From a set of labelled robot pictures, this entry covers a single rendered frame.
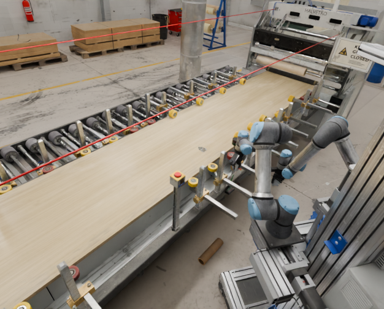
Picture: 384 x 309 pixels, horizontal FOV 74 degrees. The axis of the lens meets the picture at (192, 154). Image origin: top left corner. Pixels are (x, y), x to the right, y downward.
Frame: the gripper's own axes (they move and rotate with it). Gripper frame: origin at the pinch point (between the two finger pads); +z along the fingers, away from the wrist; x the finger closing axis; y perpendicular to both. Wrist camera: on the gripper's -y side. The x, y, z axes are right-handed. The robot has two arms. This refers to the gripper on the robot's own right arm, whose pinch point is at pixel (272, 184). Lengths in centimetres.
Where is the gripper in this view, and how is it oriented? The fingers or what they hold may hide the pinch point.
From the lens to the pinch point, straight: 224.9
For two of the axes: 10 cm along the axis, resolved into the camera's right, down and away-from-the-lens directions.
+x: 6.5, -4.2, 6.3
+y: 7.5, 4.4, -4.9
